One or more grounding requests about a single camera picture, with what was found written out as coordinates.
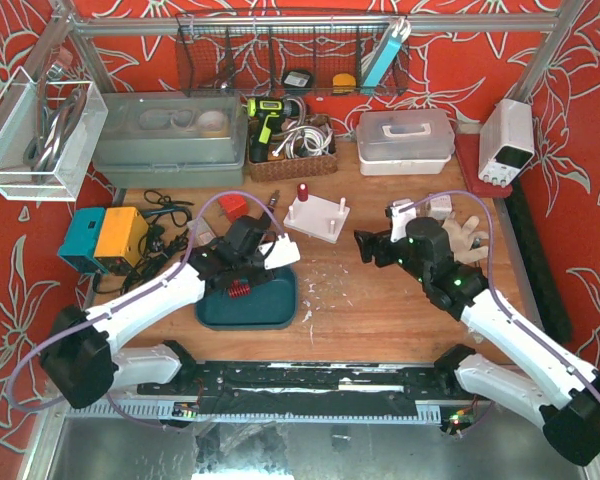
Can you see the red spring one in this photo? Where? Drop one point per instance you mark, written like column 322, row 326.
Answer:
column 302, row 192

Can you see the white bench power supply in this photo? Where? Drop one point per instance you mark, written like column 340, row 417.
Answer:
column 506, row 143

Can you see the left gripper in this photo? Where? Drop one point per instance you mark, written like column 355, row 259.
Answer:
column 241, row 272

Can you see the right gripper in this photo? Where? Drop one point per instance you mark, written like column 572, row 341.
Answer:
column 380, row 248

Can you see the red cube power socket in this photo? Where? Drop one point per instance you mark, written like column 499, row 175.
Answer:
column 233, row 206

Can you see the red mat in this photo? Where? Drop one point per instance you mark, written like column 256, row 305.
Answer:
column 467, row 153

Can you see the clear acrylic box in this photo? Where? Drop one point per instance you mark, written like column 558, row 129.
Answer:
column 48, row 134

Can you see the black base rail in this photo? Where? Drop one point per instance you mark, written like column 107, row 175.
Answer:
column 419, row 381

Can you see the small clear screw box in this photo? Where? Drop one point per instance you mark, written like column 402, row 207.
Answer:
column 203, row 234

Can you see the orange black ratchet screwdriver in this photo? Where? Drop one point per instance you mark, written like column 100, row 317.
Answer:
column 268, row 211

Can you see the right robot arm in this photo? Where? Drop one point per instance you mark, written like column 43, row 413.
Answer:
column 555, row 390

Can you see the yellow tape measure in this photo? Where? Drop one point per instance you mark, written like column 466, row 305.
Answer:
column 343, row 84

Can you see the grey plastic storage box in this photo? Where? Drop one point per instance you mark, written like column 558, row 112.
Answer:
column 168, row 140

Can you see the dark green plastic tray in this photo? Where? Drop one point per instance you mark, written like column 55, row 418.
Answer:
column 269, row 306

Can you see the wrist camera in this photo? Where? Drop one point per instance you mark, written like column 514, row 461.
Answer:
column 279, row 253
column 400, row 213

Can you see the white peg base plate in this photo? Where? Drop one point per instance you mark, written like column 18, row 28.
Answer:
column 318, row 217

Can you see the white lidded storage box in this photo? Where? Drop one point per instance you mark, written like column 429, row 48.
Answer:
column 404, row 142

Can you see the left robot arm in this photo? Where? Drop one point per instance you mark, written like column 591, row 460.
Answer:
column 80, row 359

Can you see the black tape measure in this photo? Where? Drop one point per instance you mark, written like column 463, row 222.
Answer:
column 297, row 81

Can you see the black wire basket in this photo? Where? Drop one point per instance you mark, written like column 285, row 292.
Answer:
column 247, row 50

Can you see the teal and yellow box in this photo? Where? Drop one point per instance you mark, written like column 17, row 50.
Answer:
column 104, row 240

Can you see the white tiger cube socket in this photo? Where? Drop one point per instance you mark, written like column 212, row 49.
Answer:
column 439, row 208

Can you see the black side strip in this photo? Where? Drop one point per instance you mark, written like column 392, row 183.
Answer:
column 547, row 299

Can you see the green cordless drill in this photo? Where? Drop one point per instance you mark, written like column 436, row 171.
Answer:
column 270, row 114

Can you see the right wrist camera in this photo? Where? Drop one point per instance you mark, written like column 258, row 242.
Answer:
column 400, row 213

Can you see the red spring three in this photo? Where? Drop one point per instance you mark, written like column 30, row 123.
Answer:
column 238, row 289

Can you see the woven wicker basket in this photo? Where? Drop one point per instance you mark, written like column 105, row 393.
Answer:
column 285, row 169

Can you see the white cotton glove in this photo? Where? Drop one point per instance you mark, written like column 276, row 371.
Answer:
column 468, row 244

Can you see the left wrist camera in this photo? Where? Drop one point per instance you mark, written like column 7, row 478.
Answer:
column 279, row 253

